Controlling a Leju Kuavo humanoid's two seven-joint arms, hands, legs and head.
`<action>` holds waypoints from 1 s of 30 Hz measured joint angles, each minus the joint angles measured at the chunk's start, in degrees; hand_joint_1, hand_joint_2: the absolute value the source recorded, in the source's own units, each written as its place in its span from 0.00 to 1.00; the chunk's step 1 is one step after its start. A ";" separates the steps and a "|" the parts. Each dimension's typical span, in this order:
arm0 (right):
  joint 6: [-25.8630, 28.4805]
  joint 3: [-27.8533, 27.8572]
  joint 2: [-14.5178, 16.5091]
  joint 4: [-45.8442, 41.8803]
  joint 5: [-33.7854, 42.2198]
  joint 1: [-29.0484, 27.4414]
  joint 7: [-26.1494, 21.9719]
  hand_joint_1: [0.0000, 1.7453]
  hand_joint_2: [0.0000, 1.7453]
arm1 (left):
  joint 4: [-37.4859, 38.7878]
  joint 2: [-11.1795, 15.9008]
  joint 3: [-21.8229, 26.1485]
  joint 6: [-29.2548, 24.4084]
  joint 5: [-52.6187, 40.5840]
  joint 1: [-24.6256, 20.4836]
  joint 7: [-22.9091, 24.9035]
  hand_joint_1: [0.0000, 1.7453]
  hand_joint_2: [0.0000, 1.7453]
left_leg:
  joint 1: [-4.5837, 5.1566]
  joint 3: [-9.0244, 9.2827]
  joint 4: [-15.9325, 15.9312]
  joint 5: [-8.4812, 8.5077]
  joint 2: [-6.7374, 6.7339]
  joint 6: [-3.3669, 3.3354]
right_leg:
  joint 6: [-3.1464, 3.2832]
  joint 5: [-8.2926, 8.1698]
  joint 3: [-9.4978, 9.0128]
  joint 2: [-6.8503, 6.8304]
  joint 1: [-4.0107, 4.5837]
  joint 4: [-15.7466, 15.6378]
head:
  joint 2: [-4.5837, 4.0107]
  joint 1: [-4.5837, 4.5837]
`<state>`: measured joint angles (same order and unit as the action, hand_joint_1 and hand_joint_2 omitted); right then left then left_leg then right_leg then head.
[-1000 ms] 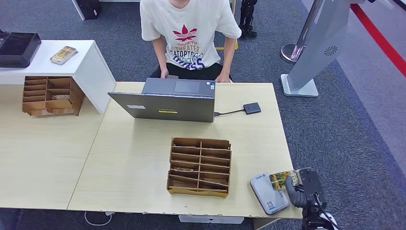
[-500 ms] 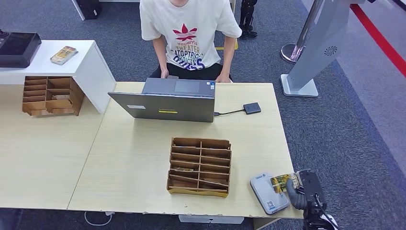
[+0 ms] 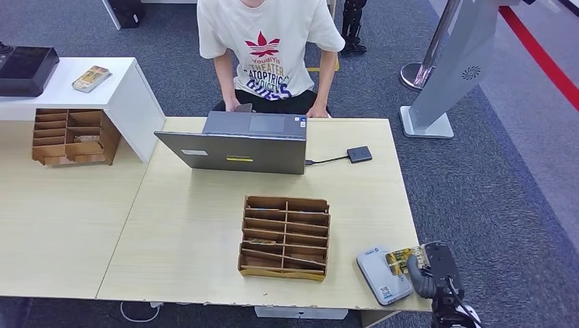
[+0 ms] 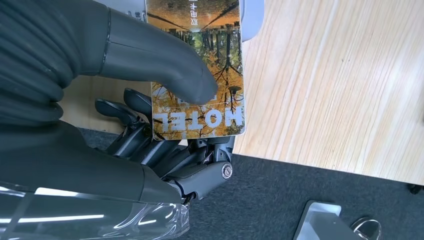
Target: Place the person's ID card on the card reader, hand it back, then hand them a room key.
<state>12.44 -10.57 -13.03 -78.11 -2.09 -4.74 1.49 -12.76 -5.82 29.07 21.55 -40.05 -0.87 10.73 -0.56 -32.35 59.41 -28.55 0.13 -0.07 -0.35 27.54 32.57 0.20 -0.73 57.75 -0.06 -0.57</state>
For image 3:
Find person's left hand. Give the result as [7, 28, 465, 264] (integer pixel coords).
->
[306, 100, 331, 120]

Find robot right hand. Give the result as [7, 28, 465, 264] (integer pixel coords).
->
[406, 241, 466, 302]

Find gold patterned ID card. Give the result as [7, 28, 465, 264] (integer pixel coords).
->
[385, 246, 428, 276]

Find grey card reader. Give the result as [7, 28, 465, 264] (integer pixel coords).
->
[356, 245, 414, 307]

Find person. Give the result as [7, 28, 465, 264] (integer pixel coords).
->
[197, 0, 346, 120]

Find wooden slotted card organizer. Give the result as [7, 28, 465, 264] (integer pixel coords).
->
[237, 195, 331, 282]
[31, 108, 122, 167]

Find grey laptop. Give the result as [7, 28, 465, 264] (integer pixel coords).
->
[154, 111, 308, 176]

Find small black square device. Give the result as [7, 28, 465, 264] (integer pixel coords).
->
[346, 146, 373, 164]

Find wooden desk leg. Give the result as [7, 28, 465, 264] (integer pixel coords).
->
[361, 311, 401, 328]

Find black robot legs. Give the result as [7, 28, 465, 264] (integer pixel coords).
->
[340, 0, 368, 54]

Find white shelf riser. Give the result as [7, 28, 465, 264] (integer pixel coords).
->
[0, 57, 167, 164]

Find black cabinet box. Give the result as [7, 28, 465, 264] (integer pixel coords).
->
[108, 0, 147, 29]

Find stack of patterned cards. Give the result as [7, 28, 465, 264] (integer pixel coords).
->
[71, 65, 113, 94]

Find silver kiosk stand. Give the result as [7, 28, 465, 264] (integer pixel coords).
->
[399, 0, 502, 139]

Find white box under desk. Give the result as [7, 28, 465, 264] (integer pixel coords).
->
[254, 307, 349, 320]

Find black tray box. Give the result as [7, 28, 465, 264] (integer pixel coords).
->
[0, 46, 61, 98]

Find thin black device cable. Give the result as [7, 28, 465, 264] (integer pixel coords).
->
[305, 155, 349, 166]

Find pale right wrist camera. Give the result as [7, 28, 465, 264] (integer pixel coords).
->
[457, 305, 481, 328]

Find chrome stanchion post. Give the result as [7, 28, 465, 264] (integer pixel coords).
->
[399, 0, 462, 92]

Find white cable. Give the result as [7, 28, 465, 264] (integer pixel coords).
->
[119, 302, 163, 323]

